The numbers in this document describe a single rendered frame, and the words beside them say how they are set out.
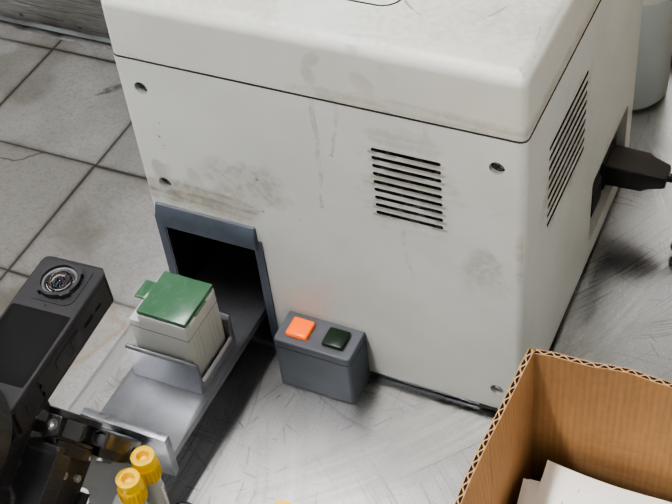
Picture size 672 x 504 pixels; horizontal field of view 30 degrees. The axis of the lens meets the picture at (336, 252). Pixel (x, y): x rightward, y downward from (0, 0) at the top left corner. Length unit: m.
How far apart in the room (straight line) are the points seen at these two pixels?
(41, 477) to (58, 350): 0.07
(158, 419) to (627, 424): 0.32
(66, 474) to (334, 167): 0.24
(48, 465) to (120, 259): 1.60
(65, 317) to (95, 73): 2.04
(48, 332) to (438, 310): 0.26
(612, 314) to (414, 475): 0.20
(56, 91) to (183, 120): 1.92
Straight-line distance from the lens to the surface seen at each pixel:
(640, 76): 1.11
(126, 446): 0.76
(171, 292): 0.85
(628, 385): 0.74
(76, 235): 2.38
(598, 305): 0.96
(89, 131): 2.60
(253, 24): 0.74
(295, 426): 0.90
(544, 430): 0.80
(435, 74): 0.70
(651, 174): 0.98
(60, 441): 0.73
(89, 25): 2.80
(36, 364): 0.71
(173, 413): 0.87
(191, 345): 0.85
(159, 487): 0.79
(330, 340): 0.87
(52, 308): 0.74
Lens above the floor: 1.59
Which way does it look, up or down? 45 degrees down
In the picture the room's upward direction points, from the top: 8 degrees counter-clockwise
